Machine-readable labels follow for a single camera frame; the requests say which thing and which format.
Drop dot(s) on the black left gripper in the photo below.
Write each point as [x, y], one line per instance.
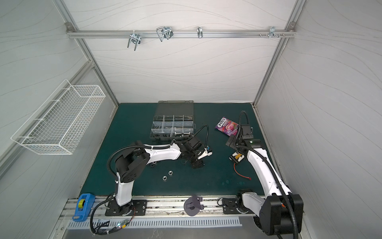
[197, 165]

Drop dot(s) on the white slotted cable duct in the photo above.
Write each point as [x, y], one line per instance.
[148, 223]

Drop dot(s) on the black round cap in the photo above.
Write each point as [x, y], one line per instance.
[192, 206]

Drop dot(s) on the metal bracket clip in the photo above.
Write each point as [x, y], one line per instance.
[200, 32]

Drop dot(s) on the metal bracket with screws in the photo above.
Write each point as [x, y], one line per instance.
[272, 34]

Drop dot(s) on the blue tape dispenser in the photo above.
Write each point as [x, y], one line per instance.
[83, 207]

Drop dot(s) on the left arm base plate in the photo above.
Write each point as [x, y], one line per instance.
[136, 207]

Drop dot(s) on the white wire basket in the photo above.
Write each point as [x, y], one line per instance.
[58, 125]

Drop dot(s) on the grey plastic organizer box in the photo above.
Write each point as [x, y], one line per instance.
[173, 120]

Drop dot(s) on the aluminium crossbar rail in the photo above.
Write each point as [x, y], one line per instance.
[178, 34]

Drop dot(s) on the purple Fox's candy bag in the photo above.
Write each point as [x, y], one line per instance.
[227, 126]

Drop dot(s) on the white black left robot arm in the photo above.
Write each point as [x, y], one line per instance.
[128, 163]

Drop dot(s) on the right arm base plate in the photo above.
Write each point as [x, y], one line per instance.
[231, 206]

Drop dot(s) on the metal u-bolt clamp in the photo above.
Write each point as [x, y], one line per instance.
[134, 39]
[164, 32]

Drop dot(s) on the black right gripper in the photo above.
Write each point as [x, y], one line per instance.
[236, 141]

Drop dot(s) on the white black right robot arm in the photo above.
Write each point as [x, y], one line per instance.
[279, 211]

